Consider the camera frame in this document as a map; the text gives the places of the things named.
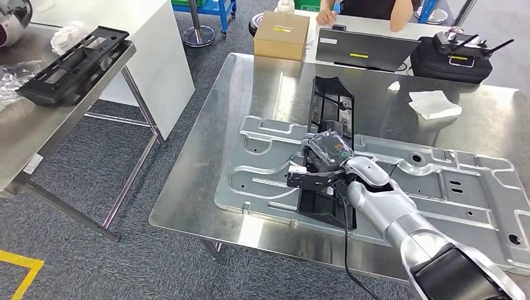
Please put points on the person's right hand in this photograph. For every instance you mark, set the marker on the person's right hand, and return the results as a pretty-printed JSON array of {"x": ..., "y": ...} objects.
[{"x": 327, "y": 17}]

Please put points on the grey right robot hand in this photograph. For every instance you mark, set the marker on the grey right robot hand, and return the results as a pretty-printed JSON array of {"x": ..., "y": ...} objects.
[{"x": 329, "y": 151}]

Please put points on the long black plastic part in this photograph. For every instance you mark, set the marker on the long black plastic part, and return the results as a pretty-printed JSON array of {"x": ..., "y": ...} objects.
[
  {"x": 74, "y": 62},
  {"x": 331, "y": 103}
]

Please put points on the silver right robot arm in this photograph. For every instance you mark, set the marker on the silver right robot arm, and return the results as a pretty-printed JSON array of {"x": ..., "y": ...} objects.
[{"x": 393, "y": 215}]

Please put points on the person's left forearm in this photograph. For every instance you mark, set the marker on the person's left forearm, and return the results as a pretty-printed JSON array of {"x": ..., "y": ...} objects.
[{"x": 401, "y": 16}]

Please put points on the stainless steel workbench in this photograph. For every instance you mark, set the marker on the stainless steel workbench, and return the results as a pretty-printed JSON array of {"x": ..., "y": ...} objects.
[
  {"x": 25, "y": 132},
  {"x": 207, "y": 124}
]

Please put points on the small black phone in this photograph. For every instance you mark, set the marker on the small black phone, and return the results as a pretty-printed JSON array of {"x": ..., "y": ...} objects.
[{"x": 338, "y": 27}]

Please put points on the green plastic crate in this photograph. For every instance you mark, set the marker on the green plastic crate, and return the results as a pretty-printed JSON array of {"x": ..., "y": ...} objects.
[
  {"x": 186, "y": 3},
  {"x": 308, "y": 5}
]

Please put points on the white bottle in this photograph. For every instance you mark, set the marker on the white bottle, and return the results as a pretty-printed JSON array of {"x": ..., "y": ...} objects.
[{"x": 285, "y": 5}]

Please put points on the person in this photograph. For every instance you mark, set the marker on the person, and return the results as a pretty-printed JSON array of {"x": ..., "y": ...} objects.
[{"x": 372, "y": 8}]

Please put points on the dark grey laptop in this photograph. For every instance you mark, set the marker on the dark grey laptop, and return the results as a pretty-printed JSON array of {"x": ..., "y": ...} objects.
[{"x": 364, "y": 45}]

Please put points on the brown cardboard box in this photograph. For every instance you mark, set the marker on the brown cardboard box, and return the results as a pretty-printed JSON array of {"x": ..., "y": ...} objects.
[{"x": 281, "y": 41}]

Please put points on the black round object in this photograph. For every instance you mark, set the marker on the black round object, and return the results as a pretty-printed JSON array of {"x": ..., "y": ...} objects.
[{"x": 253, "y": 25}]

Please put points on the small white paper scrap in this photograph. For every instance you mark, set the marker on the small white paper scrap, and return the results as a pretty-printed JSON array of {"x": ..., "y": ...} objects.
[{"x": 394, "y": 86}]

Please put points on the white desk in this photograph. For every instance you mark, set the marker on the white desk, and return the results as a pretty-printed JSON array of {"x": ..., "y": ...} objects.
[{"x": 422, "y": 30}]

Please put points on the blue wheeled metal rack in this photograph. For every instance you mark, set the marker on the blue wheeled metal rack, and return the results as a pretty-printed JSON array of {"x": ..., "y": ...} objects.
[{"x": 219, "y": 8}]

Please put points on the white folded tissue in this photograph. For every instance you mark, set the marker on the white folded tissue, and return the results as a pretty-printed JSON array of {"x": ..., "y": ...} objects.
[{"x": 432, "y": 103}]

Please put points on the stamped sheet metal panel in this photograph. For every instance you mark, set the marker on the stamped sheet metal panel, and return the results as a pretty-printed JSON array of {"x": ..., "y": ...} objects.
[{"x": 434, "y": 194}]

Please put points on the black carrying case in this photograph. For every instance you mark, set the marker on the black carrying case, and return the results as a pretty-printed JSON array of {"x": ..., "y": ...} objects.
[{"x": 439, "y": 68}]

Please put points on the black remote controller with antennas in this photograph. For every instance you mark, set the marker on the black remote controller with antennas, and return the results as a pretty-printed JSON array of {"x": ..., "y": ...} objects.
[{"x": 447, "y": 43}]

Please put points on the white cabinet panel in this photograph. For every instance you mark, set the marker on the white cabinet panel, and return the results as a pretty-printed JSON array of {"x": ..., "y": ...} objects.
[{"x": 145, "y": 62}]

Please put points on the crumpled white paper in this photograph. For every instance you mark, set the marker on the crumpled white paper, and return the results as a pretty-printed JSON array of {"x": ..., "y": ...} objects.
[{"x": 68, "y": 37}]

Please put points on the clear plastic film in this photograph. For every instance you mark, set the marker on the clear plastic film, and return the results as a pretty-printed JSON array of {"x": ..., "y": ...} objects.
[{"x": 16, "y": 82}]

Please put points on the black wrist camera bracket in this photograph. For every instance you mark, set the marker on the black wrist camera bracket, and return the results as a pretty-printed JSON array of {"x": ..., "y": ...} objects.
[{"x": 306, "y": 180}]

